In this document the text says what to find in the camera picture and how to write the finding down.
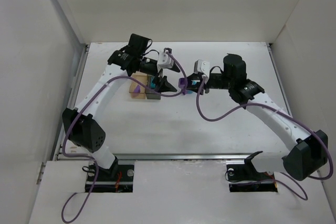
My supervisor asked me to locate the teal lego brick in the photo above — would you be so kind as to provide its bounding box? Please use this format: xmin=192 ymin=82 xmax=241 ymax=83
xmin=149 ymin=79 xmax=156 ymax=90

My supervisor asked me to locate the purple lego piece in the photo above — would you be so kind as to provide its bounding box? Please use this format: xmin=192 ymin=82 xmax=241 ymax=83
xmin=178 ymin=78 xmax=187 ymax=89

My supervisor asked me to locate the small purple lego brick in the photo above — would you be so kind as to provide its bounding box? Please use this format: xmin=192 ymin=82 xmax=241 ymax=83
xmin=132 ymin=85 xmax=141 ymax=97

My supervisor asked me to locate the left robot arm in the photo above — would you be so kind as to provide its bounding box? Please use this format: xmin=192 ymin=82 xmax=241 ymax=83
xmin=62 ymin=34 xmax=184 ymax=178

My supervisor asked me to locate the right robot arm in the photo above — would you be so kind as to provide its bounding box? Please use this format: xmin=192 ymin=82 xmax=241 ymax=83
xmin=186 ymin=54 xmax=334 ymax=183

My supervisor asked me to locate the smoky grey transparent container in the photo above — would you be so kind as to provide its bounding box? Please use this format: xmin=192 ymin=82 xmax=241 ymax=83
xmin=145 ymin=75 xmax=161 ymax=100

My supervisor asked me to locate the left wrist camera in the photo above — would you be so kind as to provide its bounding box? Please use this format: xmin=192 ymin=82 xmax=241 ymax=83
xmin=156 ymin=48 xmax=174 ymax=71

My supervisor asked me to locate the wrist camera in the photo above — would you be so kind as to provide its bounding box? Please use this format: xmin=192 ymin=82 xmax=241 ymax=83
xmin=194 ymin=59 xmax=210 ymax=83
xmin=156 ymin=48 xmax=174 ymax=71

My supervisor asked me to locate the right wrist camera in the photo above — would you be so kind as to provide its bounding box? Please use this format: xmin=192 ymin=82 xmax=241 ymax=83
xmin=194 ymin=59 xmax=210 ymax=83

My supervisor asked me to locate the aluminium table edge rail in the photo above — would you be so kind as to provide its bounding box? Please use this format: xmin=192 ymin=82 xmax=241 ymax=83
xmin=266 ymin=43 xmax=293 ymax=117

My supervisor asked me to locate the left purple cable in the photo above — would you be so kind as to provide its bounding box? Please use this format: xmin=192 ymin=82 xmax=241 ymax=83
xmin=60 ymin=47 xmax=190 ymax=224

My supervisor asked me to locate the front aluminium rail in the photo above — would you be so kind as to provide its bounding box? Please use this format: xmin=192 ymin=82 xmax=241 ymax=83
xmin=52 ymin=152 xmax=307 ymax=162

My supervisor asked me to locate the left aluminium rail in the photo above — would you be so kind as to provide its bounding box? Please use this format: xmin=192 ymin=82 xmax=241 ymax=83
xmin=36 ymin=44 xmax=90 ymax=185

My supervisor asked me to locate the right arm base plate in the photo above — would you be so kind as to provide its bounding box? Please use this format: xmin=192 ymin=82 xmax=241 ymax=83
xmin=224 ymin=151 xmax=278 ymax=193

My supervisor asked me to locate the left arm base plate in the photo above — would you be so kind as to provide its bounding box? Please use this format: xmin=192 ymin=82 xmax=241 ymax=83
xmin=92 ymin=164 xmax=134 ymax=193

